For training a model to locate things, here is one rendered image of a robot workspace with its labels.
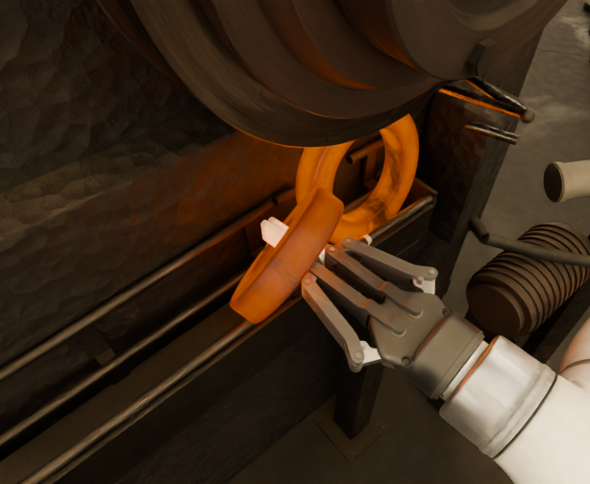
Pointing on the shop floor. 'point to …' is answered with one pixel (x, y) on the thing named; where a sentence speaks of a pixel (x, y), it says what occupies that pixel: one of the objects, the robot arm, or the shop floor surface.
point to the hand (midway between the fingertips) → (295, 242)
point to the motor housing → (525, 286)
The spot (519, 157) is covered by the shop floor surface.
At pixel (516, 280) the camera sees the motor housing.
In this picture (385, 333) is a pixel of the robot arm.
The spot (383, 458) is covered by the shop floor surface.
